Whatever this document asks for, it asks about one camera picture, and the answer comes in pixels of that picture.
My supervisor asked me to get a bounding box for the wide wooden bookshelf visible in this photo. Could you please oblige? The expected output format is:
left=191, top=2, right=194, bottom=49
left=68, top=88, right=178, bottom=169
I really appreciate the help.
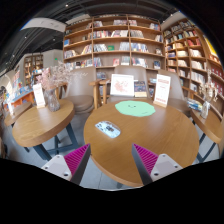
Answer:
left=62, top=14, right=166, bottom=81

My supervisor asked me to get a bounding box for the glass vase with dried flowers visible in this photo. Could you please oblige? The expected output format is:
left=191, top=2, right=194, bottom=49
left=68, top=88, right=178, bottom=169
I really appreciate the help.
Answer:
left=198, top=68, right=218, bottom=120

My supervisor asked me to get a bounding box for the small distant wooden bookshelf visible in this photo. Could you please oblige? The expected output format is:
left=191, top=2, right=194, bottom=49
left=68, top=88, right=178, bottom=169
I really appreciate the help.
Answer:
left=23, top=53, right=44, bottom=88

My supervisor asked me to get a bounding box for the white framed red drawing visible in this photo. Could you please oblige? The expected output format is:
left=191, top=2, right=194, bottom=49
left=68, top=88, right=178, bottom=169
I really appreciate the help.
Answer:
left=109, top=73, right=135, bottom=98

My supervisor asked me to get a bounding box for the glass vase with pink flowers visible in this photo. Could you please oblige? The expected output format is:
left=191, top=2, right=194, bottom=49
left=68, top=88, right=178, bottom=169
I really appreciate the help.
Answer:
left=35, top=61, right=76, bottom=113

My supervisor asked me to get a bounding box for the tall curved wooden bookshelf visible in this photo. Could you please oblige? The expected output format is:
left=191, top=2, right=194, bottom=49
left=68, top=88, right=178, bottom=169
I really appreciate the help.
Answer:
left=162, top=18, right=224, bottom=111

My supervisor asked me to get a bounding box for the white hanging ceiling sign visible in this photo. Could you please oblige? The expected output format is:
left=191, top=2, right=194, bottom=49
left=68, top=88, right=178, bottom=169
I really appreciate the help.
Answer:
left=20, top=17, right=67, bottom=33

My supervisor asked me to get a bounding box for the transparent computer mouse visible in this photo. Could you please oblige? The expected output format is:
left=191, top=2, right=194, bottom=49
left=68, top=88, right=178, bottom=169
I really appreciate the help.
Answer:
left=94, top=120, right=122, bottom=139

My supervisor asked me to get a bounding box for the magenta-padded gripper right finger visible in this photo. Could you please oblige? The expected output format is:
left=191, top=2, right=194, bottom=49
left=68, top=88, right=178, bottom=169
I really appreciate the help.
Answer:
left=131, top=143, right=184, bottom=186

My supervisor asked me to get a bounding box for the small white card sign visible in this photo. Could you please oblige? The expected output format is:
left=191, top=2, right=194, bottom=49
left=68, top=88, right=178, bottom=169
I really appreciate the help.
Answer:
left=32, top=82, right=47, bottom=109

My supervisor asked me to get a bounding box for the white and red table sign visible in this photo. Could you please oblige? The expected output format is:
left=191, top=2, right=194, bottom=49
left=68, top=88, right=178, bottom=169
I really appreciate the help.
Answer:
left=152, top=73, right=172, bottom=108

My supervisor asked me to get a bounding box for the beige armchair with wooden arms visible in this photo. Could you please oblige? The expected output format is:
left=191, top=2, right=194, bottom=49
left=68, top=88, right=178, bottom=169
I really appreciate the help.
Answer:
left=156, top=69, right=193, bottom=118
left=99, top=65, right=154, bottom=104
left=63, top=66, right=101, bottom=114

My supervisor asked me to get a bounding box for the stack of colourful books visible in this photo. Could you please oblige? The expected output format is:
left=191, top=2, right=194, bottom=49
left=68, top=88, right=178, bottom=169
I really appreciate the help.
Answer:
left=186, top=97, right=204, bottom=112

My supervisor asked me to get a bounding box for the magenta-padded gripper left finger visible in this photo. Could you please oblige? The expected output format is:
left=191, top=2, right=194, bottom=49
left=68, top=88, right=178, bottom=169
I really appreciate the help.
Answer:
left=41, top=143, right=92, bottom=185

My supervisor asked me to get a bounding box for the green cloud-shaped mouse pad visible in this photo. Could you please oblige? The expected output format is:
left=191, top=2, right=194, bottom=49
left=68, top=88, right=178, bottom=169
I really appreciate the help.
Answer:
left=114, top=100, right=156, bottom=118

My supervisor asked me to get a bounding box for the dark cover book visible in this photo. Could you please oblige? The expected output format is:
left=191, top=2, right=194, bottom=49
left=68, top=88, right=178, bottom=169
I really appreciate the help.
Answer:
left=133, top=80, right=148, bottom=98

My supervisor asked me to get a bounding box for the round wooden side table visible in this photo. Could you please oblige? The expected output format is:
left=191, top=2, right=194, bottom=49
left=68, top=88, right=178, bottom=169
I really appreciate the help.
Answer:
left=3, top=101, right=33, bottom=128
left=12, top=98, right=79, bottom=161
left=190, top=108, right=224, bottom=164

